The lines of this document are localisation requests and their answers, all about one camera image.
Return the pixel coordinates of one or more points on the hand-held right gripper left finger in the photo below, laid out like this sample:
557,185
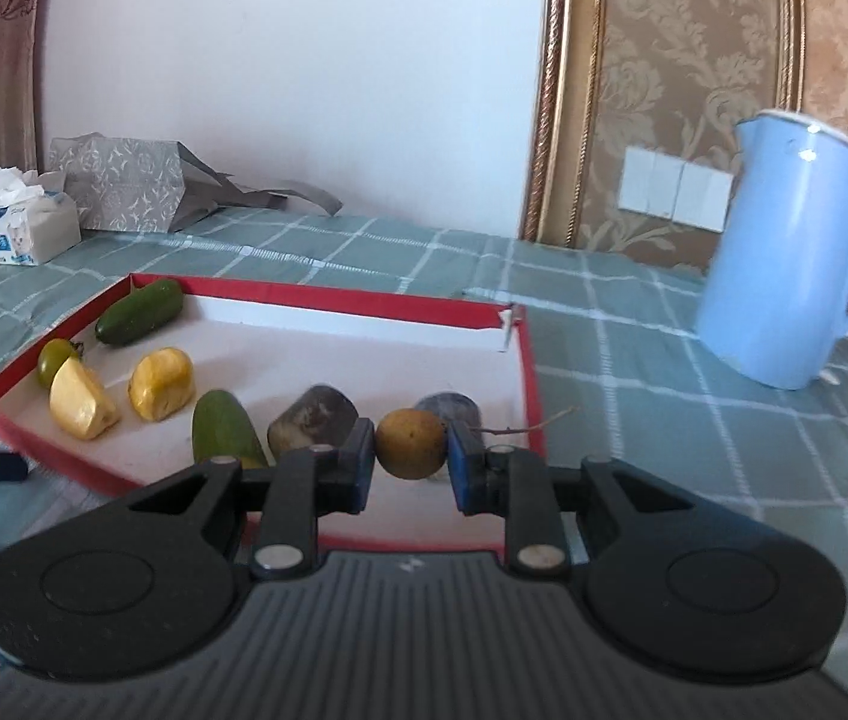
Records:
358,465

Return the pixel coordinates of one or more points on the cut cucumber piece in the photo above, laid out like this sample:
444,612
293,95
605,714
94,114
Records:
217,427

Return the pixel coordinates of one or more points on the gold ornate wall frame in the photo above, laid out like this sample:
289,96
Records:
562,90

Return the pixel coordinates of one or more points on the white tissue pack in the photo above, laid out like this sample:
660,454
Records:
26,229

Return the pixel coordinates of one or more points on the brown longan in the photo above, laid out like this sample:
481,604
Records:
409,444

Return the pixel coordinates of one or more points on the whole small cucumber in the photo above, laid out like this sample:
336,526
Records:
140,311

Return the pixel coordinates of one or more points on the white wall switch panel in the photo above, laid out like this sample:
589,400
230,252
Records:
675,191

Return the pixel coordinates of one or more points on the blue electric kettle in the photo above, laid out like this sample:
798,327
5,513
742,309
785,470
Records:
784,255

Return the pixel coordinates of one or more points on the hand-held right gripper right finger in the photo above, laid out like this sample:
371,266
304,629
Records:
465,469

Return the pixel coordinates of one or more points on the red shallow cardboard box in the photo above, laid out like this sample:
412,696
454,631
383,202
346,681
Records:
394,345

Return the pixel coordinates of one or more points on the green tomato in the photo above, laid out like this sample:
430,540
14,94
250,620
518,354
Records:
54,361

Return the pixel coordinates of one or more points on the grey patterned paper bag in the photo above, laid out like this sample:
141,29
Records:
116,180

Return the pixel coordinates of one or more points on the thin brown twig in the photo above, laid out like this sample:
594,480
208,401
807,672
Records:
536,425

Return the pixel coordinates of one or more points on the yellow jackfruit piece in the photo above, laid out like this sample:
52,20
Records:
82,401
161,384

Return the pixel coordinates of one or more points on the green checked bedsheet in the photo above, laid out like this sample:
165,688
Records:
656,427

